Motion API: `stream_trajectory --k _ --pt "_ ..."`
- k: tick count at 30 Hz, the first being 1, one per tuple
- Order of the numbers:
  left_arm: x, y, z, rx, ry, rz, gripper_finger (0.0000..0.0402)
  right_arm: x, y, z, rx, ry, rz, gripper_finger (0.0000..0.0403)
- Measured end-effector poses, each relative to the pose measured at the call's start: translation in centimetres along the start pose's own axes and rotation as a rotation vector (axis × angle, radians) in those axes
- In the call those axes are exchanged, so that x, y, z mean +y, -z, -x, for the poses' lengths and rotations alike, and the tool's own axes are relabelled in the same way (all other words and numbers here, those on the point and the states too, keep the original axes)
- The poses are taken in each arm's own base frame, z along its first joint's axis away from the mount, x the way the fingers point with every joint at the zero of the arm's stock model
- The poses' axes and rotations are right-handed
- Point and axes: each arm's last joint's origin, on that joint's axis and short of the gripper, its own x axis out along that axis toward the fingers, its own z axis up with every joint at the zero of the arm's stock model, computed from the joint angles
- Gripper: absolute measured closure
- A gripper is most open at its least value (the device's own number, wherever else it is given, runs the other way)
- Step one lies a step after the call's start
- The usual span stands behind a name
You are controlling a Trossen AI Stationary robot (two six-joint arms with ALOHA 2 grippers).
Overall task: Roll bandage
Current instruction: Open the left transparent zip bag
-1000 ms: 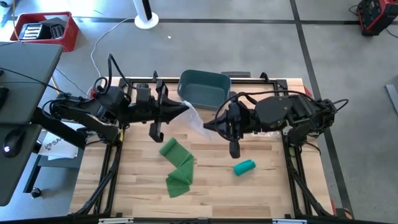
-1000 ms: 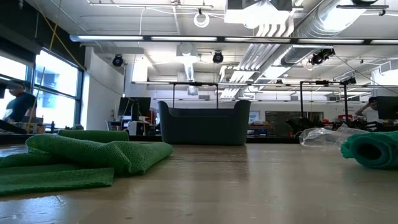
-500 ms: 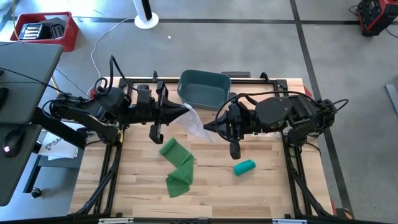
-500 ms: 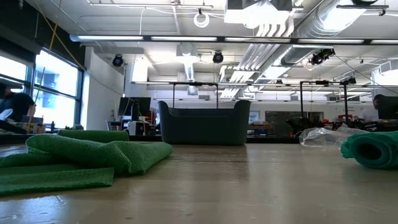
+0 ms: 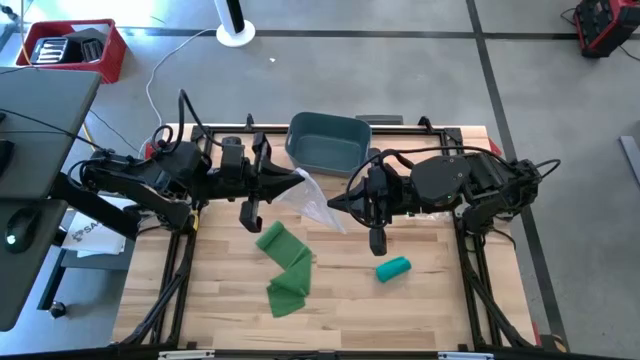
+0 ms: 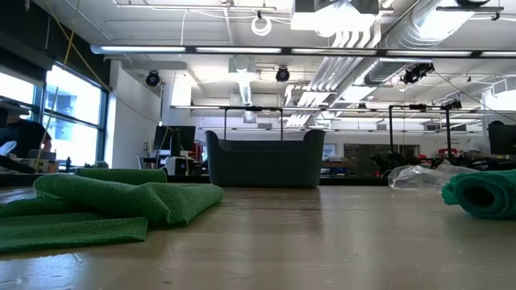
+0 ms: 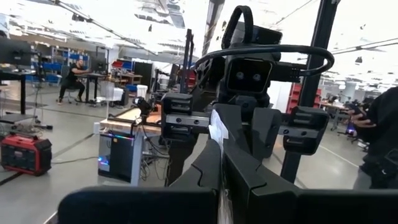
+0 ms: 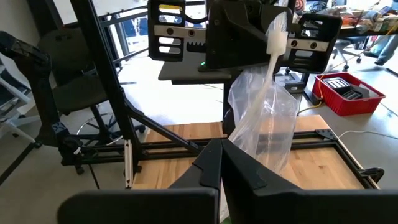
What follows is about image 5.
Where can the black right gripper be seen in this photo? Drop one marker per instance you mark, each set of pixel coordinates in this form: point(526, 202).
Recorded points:
point(395, 195)

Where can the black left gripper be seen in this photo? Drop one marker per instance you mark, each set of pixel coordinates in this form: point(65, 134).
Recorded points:
point(250, 185)

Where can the green elastic bandage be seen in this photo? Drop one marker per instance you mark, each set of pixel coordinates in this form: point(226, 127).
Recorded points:
point(282, 247)

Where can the teal elastic bandage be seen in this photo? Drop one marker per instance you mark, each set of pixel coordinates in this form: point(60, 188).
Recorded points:
point(394, 269)

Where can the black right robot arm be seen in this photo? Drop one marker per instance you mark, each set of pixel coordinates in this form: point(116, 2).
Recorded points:
point(440, 177)

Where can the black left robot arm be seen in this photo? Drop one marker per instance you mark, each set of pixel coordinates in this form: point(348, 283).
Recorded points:
point(130, 172)

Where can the dark teal plastic bin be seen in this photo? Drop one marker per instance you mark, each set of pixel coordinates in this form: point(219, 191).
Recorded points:
point(327, 150)

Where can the white printed paper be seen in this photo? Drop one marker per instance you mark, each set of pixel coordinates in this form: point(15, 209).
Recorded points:
point(95, 240)

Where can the black desk leg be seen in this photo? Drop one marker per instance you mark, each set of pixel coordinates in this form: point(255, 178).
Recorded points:
point(85, 205)

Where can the red plastic crate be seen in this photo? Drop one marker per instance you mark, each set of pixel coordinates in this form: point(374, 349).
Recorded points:
point(107, 67)

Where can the black appliance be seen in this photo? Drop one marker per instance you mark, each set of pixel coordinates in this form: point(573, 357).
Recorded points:
point(90, 45)

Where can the grey desk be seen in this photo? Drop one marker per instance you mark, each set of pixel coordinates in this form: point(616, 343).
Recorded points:
point(45, 125)
point(25, 280)

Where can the black caster wheel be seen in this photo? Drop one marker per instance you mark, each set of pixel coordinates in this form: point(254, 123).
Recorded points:
point(57, 310)

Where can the black computer mouse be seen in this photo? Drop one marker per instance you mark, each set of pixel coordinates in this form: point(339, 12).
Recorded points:
point(22, 227)

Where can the silver black toaster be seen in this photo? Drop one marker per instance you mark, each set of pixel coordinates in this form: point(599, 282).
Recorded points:
point(52, 51)

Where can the grey metal plate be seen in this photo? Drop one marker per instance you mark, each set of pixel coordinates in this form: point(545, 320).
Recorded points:
point(631, 160)

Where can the red black equipment case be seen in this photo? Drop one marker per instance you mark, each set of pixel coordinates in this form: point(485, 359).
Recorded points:
point(607, 25)

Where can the black table frame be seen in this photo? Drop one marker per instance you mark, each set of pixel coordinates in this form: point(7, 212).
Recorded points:
point(415, 130)

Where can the white pedestal stand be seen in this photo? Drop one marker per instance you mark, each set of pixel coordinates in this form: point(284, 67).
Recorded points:
point(235, 32)

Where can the silver bracket bar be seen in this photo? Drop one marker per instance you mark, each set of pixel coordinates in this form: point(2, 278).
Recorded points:
point(465, 356)
point(187, 355)

